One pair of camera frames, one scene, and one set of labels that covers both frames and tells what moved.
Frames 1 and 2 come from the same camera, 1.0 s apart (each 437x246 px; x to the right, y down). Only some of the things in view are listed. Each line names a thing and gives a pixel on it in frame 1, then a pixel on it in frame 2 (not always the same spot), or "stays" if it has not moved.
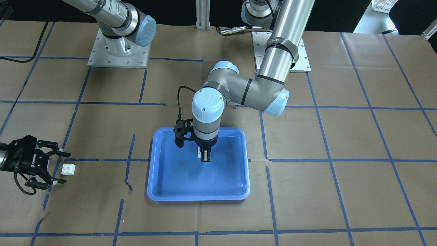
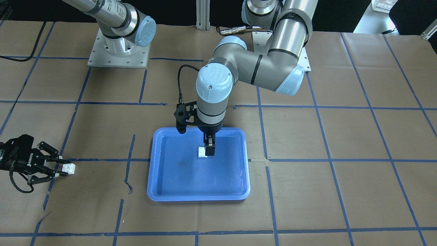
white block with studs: [68, 169] stays
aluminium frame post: [202, 7] stays
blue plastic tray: [177, 174] stays
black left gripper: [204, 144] → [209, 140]
